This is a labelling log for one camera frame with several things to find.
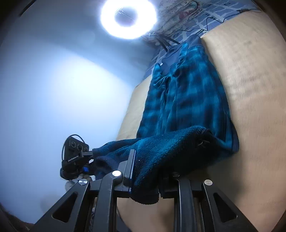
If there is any beige blanket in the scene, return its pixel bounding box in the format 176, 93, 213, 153
116, 9, 286, 232

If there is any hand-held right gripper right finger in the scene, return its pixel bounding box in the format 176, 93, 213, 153
159, 172, 257, 232

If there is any teal plaid fleece jacket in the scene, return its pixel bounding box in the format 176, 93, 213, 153
92, 34, 239, 204

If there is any folded floral quilt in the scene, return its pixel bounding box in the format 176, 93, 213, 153
156, 0, 204, 34

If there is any black tripod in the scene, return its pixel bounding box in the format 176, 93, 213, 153
143, 32, 179, 51

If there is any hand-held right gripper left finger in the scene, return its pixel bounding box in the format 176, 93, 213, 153
33, 149, 137, 232

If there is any ring light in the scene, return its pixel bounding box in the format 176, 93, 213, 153
100, 0, 157, 40

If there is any blue checkered bed sheet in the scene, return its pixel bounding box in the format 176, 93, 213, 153
143, 0, 262, 78

